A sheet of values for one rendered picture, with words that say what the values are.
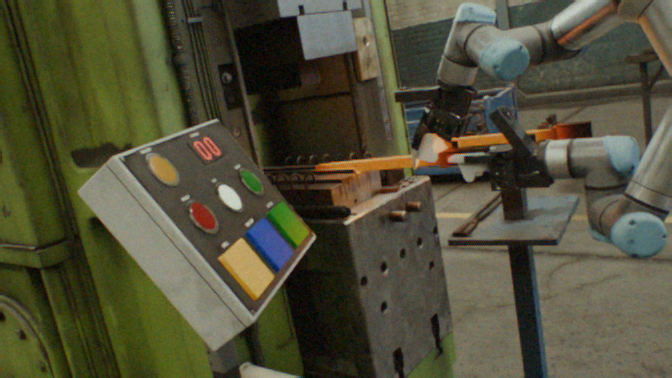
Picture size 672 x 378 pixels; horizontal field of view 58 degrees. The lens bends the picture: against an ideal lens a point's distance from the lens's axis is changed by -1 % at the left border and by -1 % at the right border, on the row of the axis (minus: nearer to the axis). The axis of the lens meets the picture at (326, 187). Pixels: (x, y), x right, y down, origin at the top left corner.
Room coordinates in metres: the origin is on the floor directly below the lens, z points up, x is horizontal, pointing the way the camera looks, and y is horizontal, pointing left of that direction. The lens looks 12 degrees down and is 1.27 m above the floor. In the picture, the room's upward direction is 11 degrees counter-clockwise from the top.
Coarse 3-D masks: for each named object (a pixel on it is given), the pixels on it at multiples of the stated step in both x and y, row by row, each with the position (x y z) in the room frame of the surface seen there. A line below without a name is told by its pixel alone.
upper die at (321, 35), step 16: (304, 16) 1.36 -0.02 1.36; (320, 16) 1.40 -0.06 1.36; (336, 16) 1.45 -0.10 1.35; (240, 32) 1.45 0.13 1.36; (256, 32) 1.42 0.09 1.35; (272, 32) 1.39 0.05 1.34; (288, 32) 1.36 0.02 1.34; (304, 32) 1.35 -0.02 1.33; (320, 32) 1.39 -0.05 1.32; (336, 32) 1.44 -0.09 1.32; (352, 32) 1.49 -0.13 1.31; (240, 48) 1.46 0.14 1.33; (256, 48) 1.43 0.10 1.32; (272, 48) 1.40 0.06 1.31; (288, 48) 1.37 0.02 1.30; (304, 48) 1.34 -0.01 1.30; (320, 48) 1.38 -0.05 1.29; (336, 48) 1.43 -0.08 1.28; (352, 48) 1.48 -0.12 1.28; (240, 64) 1.47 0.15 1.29; (256, 64) 1.44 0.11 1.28; (272, 64) 1.40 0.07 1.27
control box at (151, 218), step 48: (144, 144) 0.85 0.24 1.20; (192, 144) 0.94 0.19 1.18; (96, 192) 0.78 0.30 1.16; (144, 192) 0.76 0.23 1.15; (192, 192) 0.85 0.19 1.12; (240, 192) 0.96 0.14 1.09; (144, 240) 0.76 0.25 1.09; (192, 240) 0.76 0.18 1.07; (192, 288) 0.75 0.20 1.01; (240, 288) 0.76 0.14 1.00
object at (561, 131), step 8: (552, 128) 1.52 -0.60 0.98; (560, 128) 1.52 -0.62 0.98; (568, 128) 1.51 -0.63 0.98; (576, 128) 1.50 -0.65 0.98; (584, 128) 1.49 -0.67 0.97; (472, 136) 1.66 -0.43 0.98; (480, 136) 1.64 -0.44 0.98; (488, 136) 1.61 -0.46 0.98; (496, 136) 1.60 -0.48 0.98; (536, 136) 1.54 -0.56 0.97; (544, 136) 1.53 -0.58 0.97; (552, 136) 1.52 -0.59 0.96; (560, 136) 1.52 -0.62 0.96; (568, 136) 1.51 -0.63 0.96; (576, 136) 1.50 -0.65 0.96; (584, 136) 1.49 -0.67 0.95; (592, 136) 1.49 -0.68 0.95; (448, 144) 1.67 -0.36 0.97; (464, 144) 1.65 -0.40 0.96; (472, 144) 1.64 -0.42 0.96; (480, 144) 1.63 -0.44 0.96
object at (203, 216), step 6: (198, 204) 0.83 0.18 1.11; (192, 210) 0.81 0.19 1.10; (198, 210) 0.82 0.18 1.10; (204, 210) 0.83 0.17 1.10; (198, 216) 0.80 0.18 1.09; (204, 216) 0.82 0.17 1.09; (210, 216) 0.83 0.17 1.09; (198, 222) 0.80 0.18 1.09; (204, 222) 0.81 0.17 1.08; (210, 222) 0.82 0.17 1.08; (210, 228) 0.81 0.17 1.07
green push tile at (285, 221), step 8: (280, 208) 1.01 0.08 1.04; (288, 208) 1.03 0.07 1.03; (272, 216) 0.96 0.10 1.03; (280, 216) 0.98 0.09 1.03; (288, 216) 1.01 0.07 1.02; (280, 224) 0.96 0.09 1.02; (288, 224) 0.99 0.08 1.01; (296, 224) 1.01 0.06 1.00; (280, 232) 0.96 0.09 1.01; (288, 232) 0.96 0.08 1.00; (296, 232) 0.99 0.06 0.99; (304, 232) 1.01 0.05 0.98; (288, 240) 0.96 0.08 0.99; (296, 240) 0.97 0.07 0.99
